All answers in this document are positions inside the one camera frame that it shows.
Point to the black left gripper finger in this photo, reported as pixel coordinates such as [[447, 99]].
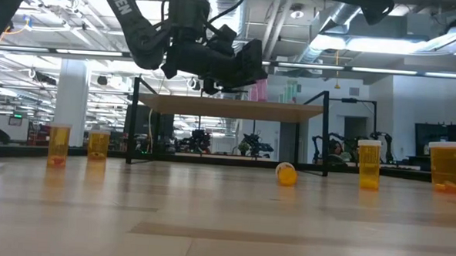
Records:
[[252, 63]]

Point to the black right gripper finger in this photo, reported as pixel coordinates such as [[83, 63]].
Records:
[[368, 7]]

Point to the small orange medicine bottle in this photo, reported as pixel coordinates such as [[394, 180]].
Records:
[[287, 177], [59, 141], [369, 167]]

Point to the wide orange medicine bottle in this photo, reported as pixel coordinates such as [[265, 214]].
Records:
[[98, 145], [451, 168]]

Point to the black background robot arm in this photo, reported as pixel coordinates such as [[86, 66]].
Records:
[[200, 140], [256, 144], [321, 145]]

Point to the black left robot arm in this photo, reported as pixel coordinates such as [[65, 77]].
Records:
[[139, 35]]

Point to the black round ceiling lamp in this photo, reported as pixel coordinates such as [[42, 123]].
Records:
[[194, 84], [102, 80]]

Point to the small green plant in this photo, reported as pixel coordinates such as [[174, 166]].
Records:
[[244, 148]]

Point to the long light strip bar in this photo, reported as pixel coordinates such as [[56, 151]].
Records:
[[81, 52]]

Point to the person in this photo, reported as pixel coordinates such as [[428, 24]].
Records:
[[337, 149]]

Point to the grey door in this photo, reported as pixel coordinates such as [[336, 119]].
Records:
[[355, 129]]

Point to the white building pillar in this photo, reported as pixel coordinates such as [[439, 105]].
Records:
[[71, 105]]

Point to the black cabinet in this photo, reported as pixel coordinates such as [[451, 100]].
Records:
[[440, 131]]

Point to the black ceiling track light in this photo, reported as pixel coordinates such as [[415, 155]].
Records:
[[45, 78]]

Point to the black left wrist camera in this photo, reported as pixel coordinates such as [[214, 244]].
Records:
[[226, 39]]

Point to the wooden shelf with black frame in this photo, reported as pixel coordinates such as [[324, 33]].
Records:
[[229, 108]]

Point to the silver spiral air duct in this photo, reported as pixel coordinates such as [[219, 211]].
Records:
[[222, 4], [306, 54]]

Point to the grey wall vent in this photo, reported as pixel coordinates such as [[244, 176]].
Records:
[[353, 91]]

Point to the black aluminium base frame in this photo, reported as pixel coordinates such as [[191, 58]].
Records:
[[345, 170], [26, 150]]

